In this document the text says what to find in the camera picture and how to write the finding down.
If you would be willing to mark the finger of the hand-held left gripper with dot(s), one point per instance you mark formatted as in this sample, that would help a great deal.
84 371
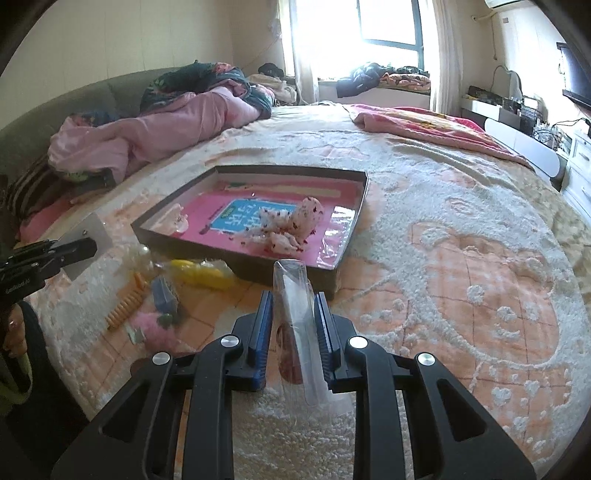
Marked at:
74 254

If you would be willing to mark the shallow black box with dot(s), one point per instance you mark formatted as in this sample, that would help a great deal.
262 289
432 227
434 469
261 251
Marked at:
152 233

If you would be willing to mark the blue hair clip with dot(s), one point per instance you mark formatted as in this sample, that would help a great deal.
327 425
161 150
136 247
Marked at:
164 295

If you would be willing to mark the clear bag of pearl accessory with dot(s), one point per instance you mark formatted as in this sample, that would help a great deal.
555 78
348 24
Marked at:
138 258

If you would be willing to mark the white desk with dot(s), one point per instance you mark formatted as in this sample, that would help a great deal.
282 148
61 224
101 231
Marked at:
521 138

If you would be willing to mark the yellow hair clip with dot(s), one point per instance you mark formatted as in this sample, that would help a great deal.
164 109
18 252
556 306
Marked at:
198 273

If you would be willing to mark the white cabinet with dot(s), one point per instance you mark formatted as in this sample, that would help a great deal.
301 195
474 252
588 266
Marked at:
579 170

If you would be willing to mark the pink book with blue label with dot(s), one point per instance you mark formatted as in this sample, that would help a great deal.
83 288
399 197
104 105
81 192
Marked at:
221 221

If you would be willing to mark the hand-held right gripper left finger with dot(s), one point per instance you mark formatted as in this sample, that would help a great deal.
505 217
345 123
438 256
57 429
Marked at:
264 333

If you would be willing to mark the pink fluffy hair accessory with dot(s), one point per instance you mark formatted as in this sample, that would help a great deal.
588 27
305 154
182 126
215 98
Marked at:
154 330

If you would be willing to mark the pink printed blanket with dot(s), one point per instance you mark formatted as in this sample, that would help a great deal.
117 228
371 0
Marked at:
425 124

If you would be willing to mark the pink quilt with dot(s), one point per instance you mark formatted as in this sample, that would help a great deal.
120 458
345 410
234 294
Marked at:
175 124

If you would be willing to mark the white air conditioner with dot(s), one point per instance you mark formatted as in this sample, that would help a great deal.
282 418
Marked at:
505 2

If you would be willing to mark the cream clothes pile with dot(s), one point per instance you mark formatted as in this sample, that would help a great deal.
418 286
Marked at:
277 87

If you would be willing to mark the black television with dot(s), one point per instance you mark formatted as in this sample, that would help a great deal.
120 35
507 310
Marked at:
577 74

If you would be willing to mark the person's left hand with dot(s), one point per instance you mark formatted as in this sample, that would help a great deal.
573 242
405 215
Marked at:
11 330

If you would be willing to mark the colourful windowsill blanket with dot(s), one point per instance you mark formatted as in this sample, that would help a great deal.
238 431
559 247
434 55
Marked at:
411 81

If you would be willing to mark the clear plastic packet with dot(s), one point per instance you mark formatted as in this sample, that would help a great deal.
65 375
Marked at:
295 314

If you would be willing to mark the table mirror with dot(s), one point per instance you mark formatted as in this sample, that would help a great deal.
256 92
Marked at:
510 81

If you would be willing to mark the dark jacket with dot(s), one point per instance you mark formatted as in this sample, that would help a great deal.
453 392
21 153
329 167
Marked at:
362 76

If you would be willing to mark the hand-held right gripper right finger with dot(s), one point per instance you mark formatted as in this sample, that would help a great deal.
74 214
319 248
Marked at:
321 333

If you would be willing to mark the window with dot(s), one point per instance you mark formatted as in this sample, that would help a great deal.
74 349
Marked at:
369 23

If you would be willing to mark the sheer white curtain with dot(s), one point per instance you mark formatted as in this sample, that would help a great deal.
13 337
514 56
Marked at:
300 64
443 55

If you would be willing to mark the cream peach patterned blanket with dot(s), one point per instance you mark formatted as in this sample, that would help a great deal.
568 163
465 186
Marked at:
461 258

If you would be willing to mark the dark floral quilt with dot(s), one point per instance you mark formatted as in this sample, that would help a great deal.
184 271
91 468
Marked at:
194 78

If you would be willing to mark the person's left forearm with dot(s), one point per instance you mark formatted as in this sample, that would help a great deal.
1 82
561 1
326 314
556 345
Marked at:
32 369

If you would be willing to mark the clear plastic wrap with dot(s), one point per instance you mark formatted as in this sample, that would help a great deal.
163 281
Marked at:
339 230

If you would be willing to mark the grey green headboard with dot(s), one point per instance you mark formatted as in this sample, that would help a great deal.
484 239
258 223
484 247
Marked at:
55 106

